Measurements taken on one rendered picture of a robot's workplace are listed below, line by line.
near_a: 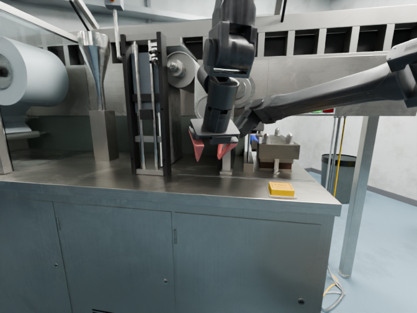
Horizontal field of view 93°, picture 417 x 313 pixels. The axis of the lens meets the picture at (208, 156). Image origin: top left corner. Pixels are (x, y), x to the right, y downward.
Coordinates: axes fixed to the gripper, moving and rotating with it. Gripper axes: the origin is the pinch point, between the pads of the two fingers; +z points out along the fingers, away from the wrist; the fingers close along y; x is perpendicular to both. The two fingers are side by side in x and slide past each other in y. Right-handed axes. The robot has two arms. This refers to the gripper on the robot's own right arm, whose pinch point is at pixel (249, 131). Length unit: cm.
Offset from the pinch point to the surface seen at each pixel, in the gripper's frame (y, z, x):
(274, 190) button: 7.5, -17.9, -27.5
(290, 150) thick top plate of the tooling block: 16.2, -2.0, -8.7
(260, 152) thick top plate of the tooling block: 4.7, -1.4, -9.8
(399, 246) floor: 139, 133, -48
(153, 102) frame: -37.9, -18.4, 3.3
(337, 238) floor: 89, 135, -47
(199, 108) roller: -22.3, -6.6, 7.9
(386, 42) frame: 65, 6, 52
